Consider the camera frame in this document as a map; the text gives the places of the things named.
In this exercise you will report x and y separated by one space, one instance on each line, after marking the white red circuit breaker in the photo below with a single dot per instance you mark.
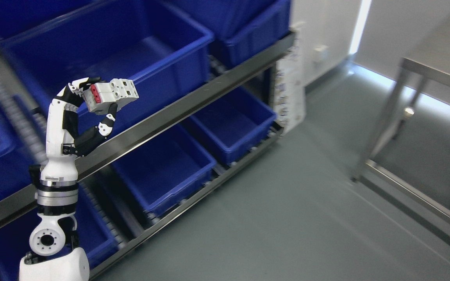
99 97

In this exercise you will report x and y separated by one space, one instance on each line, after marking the blue bin lower left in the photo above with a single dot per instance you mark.
94 236

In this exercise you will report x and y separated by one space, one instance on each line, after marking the blue bin lower middle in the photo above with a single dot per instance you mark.
165 170

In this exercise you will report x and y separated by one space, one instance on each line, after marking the white wall box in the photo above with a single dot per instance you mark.
320 53

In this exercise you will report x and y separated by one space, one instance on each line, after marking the blue bin lower right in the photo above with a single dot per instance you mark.
230 126

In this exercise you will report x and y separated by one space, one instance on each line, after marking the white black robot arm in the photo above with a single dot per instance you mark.
55 253

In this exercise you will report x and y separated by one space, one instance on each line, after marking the stainless steel table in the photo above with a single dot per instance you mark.
407 157

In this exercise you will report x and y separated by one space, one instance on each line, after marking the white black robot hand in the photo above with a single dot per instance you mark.
63 143

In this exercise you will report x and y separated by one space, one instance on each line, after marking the large blue bin upper shelf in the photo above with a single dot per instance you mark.
159 47

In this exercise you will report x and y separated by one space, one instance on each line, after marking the metal shelf rack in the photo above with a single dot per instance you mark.
23 201

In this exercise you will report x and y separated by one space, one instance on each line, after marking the blue bin upper right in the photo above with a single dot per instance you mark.
242 28

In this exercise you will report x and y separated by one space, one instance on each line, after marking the white printed side panel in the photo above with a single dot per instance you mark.
289 91

